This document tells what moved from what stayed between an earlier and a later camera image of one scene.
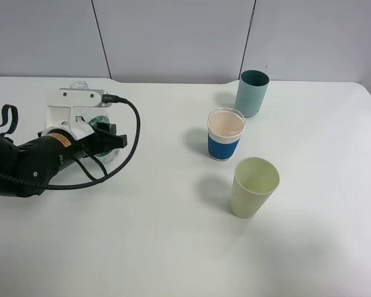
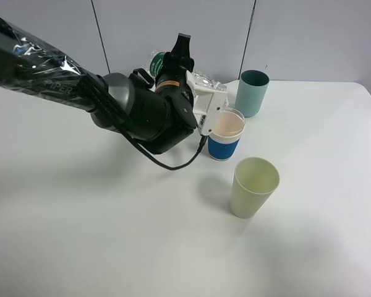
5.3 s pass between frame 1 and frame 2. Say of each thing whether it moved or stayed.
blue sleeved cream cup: stayed
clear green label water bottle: moved
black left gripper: moved
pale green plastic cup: stayed
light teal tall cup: stayed
